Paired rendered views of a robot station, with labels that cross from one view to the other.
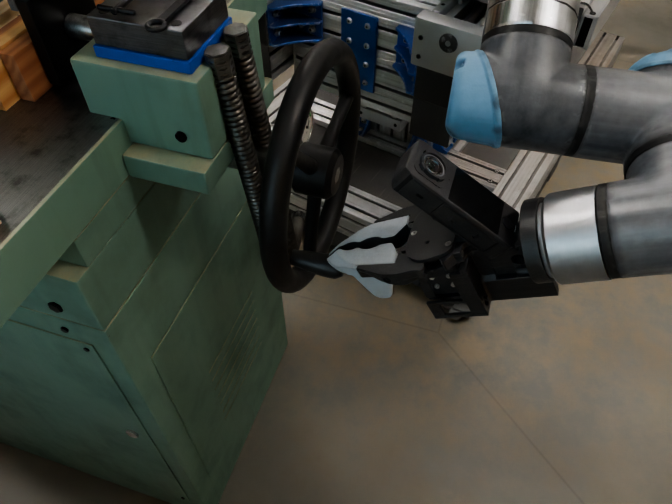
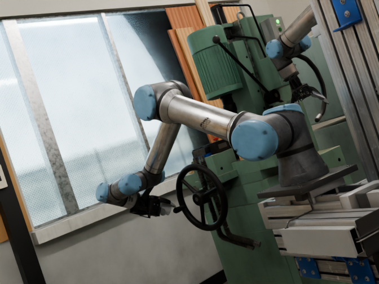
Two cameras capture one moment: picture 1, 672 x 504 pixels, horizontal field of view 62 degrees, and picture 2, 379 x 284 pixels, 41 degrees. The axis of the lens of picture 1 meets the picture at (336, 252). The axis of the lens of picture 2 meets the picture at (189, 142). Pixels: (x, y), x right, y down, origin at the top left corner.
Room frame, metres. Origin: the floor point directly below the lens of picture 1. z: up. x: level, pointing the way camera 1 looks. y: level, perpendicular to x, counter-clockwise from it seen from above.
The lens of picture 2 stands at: (1.60, -1.77, 1.02)
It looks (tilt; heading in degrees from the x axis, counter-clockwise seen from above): 1 degrees up; 121
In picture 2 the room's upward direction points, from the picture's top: 19 degrees counter-clockwise
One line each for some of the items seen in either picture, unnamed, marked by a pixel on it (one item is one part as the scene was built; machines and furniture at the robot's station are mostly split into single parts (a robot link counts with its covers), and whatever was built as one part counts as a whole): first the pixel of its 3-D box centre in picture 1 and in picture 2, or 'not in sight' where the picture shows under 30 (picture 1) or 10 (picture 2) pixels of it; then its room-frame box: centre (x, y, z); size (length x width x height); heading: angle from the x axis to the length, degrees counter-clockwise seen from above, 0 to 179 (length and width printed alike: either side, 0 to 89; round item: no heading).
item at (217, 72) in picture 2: not in sight; (214, 63); (0.60, 0.35, 1.35); 0.18 x 0.18 x 0.31
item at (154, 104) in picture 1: (177, 73); (215, 164); (0.53, 0.17, 0.91); 0.15 x 0.14 x 0.09; 162
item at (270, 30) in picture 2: not in sight; (276, 35); (0.83, 0.61, 1.40); 0.10 x 0.06 x 0.16; 72
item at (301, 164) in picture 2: not in sight; (299, 163); (1.06, -0.30, 0.87); 0.15 x 0.15 x 0.10
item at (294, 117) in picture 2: not in sight; (285, 127); (1.06, -0.30, 0.98); 0.13 x 0.12 x 0.14; 77
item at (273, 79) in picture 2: not in sight; (276, 71); (0.81, 0.50, 1.23); 0.09 x 0.08 x 0.15; 72
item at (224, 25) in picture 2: not in sight; (221, 22); (0.64, 0.48, 1.54); 0.08 x 0.08 x 0.17; 72
